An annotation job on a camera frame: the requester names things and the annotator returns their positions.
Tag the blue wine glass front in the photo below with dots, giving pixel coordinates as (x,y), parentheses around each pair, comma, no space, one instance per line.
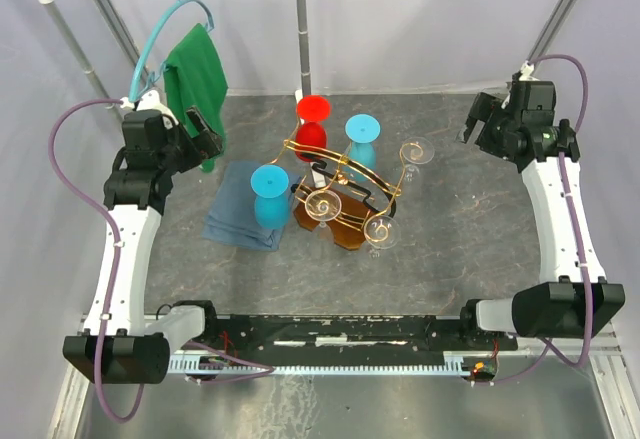
(270,183)

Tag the blue wine glass back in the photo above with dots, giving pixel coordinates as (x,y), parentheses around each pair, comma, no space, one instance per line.
(362,130)

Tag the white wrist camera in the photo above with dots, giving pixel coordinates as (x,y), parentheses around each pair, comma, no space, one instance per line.
(524,73)
(150,101)

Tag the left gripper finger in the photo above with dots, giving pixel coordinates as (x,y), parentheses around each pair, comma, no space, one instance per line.
(195,120)
(210,144)

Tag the clear wine glass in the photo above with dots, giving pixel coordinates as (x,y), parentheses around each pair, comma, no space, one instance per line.
(381,233)
(323,206)
(415,152)

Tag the gold wire wine glass rack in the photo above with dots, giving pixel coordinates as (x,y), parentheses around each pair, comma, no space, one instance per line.
(364,194)

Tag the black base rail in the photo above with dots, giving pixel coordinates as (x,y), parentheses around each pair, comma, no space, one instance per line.
(349,340)

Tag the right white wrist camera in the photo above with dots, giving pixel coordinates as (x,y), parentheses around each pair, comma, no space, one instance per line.
(524,73)

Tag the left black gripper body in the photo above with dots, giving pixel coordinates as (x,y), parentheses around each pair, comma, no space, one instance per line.
(182,152)

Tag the teal clothes hanger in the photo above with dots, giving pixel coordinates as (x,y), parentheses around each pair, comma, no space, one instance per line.
(138,86)

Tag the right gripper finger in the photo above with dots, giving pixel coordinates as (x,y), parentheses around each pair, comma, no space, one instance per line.
(468,135)
(478,110)

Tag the clear wine glass front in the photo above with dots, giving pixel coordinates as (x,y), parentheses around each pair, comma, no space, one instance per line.
(381,233)

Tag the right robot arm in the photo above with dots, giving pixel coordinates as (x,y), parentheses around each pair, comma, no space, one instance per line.
(573,295)

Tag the green cloth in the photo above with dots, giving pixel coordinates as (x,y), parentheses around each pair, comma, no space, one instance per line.
(194,77)

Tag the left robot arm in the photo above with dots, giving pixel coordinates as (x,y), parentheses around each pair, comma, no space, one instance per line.
(116,345)

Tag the blue wine glass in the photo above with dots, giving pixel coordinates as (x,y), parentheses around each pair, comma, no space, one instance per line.
(270,183)
(362,130)

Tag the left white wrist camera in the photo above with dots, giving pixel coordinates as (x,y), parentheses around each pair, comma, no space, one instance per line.
(150,101)

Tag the red wine glass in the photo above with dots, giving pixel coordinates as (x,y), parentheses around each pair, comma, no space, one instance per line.
(312,109)

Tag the folded blue cloth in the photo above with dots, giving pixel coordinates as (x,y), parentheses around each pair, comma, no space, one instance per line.
(231,217)

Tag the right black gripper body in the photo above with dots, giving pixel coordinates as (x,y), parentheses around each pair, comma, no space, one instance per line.
(494,135)

